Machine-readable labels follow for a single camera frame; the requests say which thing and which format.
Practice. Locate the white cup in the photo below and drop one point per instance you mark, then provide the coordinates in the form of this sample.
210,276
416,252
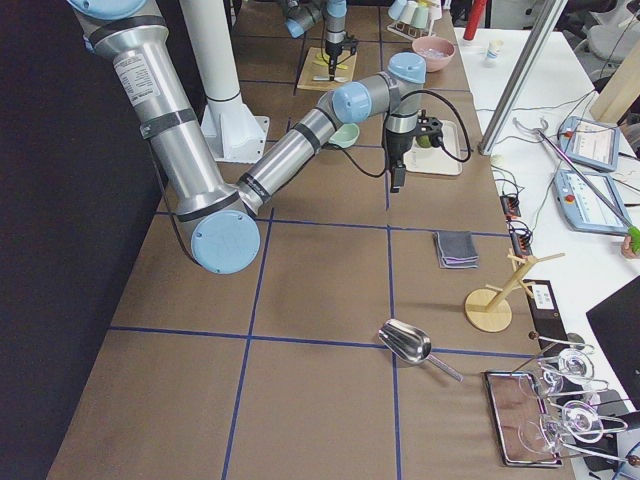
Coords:
408,11

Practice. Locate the aluminium frame post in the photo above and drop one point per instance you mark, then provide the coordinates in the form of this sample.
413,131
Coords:
534,45

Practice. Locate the black power strip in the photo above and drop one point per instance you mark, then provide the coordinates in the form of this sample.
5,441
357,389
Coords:
520,233

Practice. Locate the light blue cup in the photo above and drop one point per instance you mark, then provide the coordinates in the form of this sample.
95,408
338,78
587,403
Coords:
396,9

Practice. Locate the grey folded cloth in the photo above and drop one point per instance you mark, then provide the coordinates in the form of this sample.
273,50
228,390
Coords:
456,250

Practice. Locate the black box with label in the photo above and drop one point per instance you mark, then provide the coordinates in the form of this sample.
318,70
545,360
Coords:
544,310

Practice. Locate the green avocado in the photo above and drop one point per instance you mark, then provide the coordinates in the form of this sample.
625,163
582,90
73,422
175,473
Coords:
426,141

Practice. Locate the reacher grabber tool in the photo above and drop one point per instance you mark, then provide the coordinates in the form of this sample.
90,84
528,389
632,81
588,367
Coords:
632,231

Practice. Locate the bamboo cutting board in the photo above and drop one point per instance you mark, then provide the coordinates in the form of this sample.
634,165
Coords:
314,75

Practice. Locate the white rabbit tray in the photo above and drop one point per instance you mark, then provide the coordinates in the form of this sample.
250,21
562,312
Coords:
434,160

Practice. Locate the light green bowl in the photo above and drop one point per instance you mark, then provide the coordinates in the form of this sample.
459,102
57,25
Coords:
345,137

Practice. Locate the pink bowl with ice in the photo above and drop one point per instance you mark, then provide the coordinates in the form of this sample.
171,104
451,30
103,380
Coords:
436,51

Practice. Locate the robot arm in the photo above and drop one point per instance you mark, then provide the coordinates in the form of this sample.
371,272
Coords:
301,16
224,176

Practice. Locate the wooden mug tree stand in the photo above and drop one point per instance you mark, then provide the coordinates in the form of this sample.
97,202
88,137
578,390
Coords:
487,309

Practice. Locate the mint green cup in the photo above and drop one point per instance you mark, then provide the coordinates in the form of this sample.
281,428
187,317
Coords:
420,17

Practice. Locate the white plastic spoon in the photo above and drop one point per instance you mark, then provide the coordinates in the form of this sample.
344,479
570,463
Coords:
338,79

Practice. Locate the metal scoop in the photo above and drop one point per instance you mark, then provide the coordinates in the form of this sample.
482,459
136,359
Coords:
413,346

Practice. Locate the teach pendant tablet near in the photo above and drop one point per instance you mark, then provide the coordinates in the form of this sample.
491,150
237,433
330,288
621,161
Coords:
582,209

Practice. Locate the red cylinder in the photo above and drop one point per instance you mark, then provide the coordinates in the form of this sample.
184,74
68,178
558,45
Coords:
475,14

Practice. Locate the teach pendant tablet far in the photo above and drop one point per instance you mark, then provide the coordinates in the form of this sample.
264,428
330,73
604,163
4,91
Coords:
590,143

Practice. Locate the white wire cup rack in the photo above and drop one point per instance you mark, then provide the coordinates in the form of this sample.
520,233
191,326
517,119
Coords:
406,31

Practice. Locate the paper cup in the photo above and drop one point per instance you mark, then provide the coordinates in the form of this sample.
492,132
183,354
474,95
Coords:
493,51

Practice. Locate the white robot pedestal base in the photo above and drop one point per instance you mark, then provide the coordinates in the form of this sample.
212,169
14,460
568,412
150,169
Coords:
232,132

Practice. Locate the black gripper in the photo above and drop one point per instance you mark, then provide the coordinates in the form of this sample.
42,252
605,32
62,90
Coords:
398,146
332,50

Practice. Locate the metal glass rack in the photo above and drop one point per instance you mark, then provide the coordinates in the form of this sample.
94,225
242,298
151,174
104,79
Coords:
566,374

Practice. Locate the teach pendant tablet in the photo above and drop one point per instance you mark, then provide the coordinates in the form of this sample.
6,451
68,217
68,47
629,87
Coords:
582,209
590,143

